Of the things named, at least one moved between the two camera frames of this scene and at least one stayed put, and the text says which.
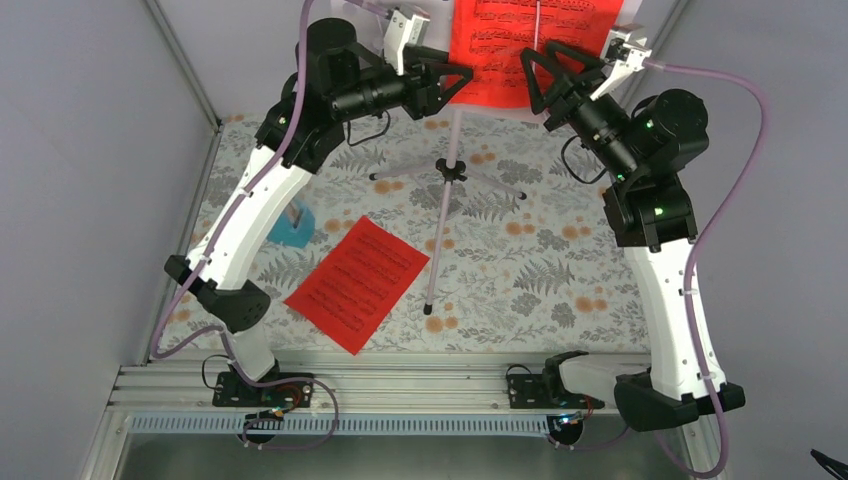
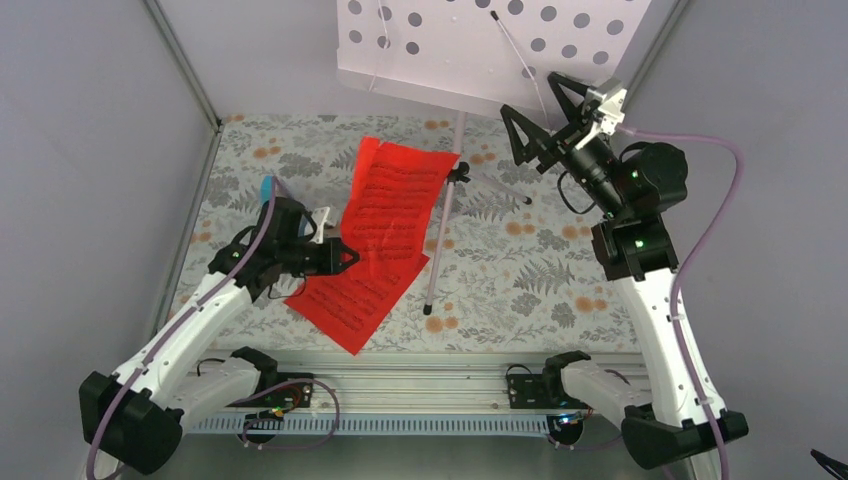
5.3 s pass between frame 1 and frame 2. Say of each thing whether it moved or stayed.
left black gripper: moved
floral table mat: stayed
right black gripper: moved
